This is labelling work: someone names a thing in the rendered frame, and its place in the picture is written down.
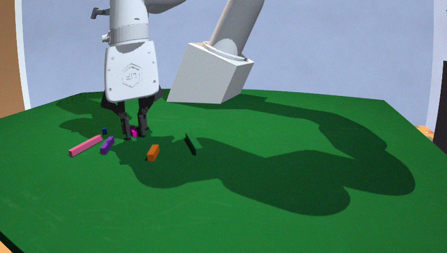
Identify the purple rod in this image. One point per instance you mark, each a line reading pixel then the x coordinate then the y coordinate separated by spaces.
pixel 106 146

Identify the green rod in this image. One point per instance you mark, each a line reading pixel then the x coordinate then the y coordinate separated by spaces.
pixel 195 145

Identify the orange rod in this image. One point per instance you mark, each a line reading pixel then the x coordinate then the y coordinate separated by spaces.
pixel 153 152

